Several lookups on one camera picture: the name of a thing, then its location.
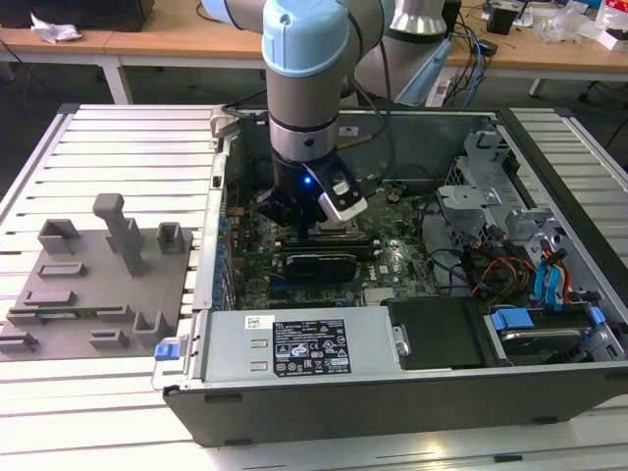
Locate metal socket cover frame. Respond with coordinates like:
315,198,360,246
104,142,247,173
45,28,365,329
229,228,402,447
313,221,362,239

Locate black CPU socket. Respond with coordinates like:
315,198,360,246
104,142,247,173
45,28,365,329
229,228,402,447
307,218,367,241

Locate black RAM slot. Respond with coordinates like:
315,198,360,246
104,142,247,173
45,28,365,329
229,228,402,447
282,244,377,262
279,237,372,251

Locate black graphics card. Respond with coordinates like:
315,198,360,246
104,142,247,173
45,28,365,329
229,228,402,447
282,252,359,286

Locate green motherboard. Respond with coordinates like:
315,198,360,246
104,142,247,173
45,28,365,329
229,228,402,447
223,183,443,313

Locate silver chipset heatsink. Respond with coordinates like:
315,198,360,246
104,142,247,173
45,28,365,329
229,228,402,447
365,288,396,308

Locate silver power supply unit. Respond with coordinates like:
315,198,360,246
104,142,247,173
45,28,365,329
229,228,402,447
203,308,411,384

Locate silver metal drive cage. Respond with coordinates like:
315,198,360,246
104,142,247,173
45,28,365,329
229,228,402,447
434,125,573,266

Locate white labelled device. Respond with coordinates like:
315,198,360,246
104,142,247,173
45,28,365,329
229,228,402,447
424,78,451,108

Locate blue plastic latch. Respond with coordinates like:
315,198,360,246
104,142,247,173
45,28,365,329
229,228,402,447
154,342,182,364

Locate black plastic shroud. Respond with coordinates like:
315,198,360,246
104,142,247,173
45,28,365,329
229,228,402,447
382,298,492,372

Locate grey plastic parts rack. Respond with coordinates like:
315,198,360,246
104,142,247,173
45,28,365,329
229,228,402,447
0,193,192,364

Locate black open PC case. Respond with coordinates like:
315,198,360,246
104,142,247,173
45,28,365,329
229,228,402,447
151,105,628,448

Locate black computer tower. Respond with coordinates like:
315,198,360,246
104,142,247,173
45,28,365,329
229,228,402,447
444,0,463,40

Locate hard disk blue carrier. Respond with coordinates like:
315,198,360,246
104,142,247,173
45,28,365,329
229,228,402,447
485,306,607,367

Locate large black box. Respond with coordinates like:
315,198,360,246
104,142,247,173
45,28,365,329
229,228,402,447
0,0,156,33

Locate small black open box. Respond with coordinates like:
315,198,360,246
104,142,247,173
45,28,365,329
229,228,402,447
490,7,516,35

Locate crumpled white paper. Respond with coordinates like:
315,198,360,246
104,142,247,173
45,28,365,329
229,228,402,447
29,12,82,45

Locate clear plastic bag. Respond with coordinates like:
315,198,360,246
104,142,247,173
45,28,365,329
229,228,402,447
534,2,600,45

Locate white red carton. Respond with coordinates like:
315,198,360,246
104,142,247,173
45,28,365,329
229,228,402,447
596,0,628,50

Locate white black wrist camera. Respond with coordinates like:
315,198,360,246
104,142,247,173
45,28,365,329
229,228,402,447
306,164,369,225

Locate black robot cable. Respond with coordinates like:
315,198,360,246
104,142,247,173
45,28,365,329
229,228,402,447
338,0,396,197

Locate wooden desk white frame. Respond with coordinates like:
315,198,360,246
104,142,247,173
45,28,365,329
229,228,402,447
0,0,628,107

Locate blue network cable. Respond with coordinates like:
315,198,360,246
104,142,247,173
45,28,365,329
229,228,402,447
458,22,492,109

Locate red yellow power wire bundle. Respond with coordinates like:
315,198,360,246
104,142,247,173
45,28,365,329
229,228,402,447
470,244,539,298

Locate blue flat data wire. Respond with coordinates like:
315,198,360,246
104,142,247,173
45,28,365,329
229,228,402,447
544,249,570,308
534,267,553,309

